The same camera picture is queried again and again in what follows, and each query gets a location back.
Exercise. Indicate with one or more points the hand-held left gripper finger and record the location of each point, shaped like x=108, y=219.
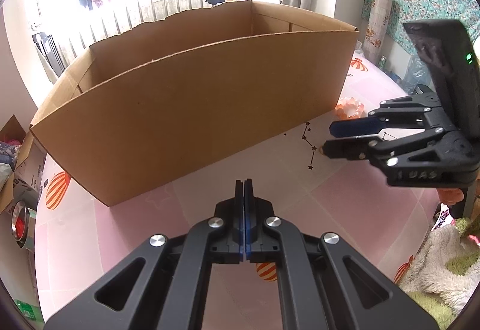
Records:
x=246, y=240
x=241, y=240

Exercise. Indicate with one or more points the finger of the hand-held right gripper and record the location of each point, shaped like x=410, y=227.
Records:
x=356, y=126
x=345, y=150

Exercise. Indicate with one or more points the large cardboard box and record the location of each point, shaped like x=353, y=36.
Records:
x=187, y=108

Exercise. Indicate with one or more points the person's right hand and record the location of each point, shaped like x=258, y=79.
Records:
x=451, y=196

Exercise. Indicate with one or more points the clear plastic bag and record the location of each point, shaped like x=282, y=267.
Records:
x=418, y=75

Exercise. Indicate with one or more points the pink printed tablecloth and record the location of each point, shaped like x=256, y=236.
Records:
x=337, y=202

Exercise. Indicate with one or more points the green drink can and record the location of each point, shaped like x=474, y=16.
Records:
x=382, y=62

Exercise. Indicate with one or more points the rolled printed poster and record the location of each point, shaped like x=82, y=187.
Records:
x=377, y=26

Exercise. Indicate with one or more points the pink printed cloth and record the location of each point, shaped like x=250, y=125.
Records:
x=444, y=217

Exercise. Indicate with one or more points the white fluffy rug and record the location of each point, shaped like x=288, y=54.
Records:
x=438, y=258

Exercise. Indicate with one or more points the green shaggy rug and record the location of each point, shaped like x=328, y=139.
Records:
x=431, y=311

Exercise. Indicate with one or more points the stainless steel bowl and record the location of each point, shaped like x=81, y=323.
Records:
x=18, y=225

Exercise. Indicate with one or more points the small cardboard box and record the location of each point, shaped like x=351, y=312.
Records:
x=30, y=165

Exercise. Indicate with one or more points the green plastic bottle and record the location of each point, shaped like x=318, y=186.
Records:
x=27, y=309

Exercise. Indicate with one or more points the white balcony railing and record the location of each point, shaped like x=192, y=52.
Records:
x=112, y=22

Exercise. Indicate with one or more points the black metal rack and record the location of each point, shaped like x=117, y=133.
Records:
x=48, y=52

